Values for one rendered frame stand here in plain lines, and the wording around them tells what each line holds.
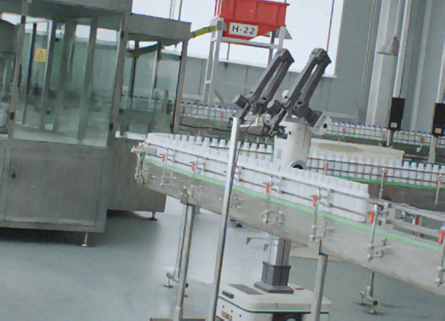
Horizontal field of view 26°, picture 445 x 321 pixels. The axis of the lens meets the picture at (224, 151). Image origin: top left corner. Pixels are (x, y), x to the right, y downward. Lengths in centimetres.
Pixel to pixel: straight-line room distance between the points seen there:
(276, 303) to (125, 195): 492
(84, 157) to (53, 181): 35
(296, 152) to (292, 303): 96
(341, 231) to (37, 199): 459
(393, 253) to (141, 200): 708
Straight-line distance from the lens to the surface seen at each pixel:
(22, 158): 838
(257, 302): 601
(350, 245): 422
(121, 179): 1071
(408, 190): 744
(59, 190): 850
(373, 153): 970
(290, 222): 466
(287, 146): 613
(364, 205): 423
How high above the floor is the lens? 145
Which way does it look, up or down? 3 degrees down
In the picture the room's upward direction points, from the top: 7 degrees clockwise
